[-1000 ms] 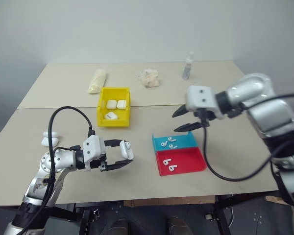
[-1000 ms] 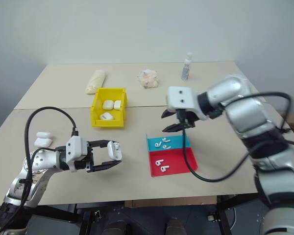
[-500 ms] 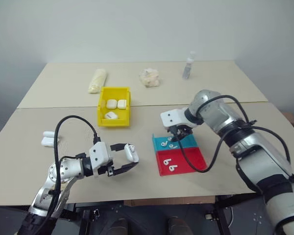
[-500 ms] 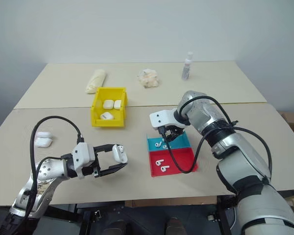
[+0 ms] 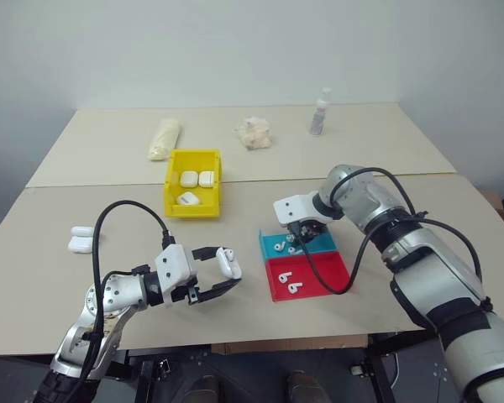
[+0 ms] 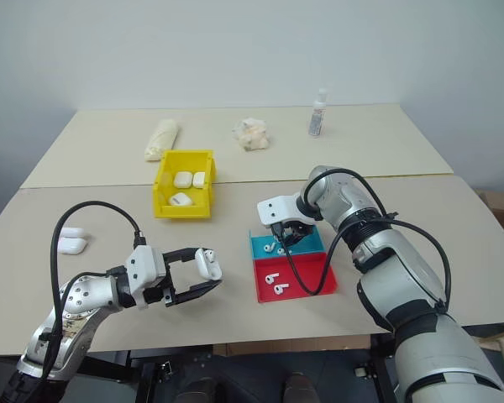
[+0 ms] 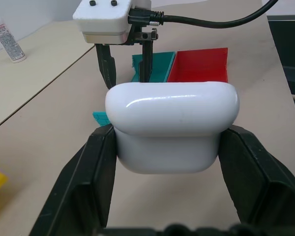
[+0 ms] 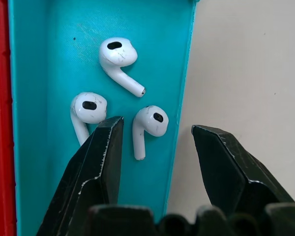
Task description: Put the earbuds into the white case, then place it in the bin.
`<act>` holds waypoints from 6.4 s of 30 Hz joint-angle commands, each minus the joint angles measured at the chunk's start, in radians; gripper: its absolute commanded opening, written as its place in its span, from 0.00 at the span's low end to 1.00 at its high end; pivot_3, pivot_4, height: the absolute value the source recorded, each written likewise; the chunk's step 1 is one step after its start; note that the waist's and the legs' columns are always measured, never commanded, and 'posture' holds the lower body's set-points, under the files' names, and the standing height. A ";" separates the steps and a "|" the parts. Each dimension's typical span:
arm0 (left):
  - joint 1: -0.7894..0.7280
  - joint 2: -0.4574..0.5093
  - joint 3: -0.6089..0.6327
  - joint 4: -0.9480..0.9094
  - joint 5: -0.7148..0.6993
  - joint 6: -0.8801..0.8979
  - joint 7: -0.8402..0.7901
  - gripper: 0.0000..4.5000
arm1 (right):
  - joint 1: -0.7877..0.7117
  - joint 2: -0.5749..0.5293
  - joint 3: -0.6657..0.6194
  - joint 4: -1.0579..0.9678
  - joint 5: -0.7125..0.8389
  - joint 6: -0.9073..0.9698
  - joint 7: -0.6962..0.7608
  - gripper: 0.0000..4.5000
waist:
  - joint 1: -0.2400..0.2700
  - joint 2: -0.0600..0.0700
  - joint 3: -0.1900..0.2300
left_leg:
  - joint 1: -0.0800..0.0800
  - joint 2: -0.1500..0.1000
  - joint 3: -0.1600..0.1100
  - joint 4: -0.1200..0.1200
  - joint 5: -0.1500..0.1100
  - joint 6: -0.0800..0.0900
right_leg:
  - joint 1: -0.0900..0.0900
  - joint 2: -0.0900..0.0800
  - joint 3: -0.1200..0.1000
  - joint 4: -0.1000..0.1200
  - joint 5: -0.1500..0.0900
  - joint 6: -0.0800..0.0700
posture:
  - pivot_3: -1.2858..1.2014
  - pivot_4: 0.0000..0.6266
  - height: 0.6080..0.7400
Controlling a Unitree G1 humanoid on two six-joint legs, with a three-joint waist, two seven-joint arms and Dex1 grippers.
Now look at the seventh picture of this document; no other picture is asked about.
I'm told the white earbud charging case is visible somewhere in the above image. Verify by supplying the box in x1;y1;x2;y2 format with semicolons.
105;80;240;175

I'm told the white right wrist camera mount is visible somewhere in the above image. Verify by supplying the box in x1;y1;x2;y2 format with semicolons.
72;0;152;45

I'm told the black robot wrist cable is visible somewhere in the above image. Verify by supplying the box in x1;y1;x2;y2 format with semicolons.
128;0;279;30

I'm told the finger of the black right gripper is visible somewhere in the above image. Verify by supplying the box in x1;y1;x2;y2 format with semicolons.
138;39;155;84
95;43;118;90

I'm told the red plastic bin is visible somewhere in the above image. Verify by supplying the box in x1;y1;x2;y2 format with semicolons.
167;47;229;83

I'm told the small teal plastic piece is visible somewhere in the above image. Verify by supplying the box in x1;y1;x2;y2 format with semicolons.
91;111;112;127

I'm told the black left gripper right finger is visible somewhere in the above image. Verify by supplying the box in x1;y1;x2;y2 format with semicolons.
218;123;295;236

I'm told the white labelled bottle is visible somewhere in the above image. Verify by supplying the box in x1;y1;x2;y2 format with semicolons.
0;16;28;64

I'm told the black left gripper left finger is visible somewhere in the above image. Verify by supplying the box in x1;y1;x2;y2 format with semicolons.
29;124;119;236

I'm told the teal plastic bin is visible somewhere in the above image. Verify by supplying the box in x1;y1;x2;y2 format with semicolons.
131;51;177;83

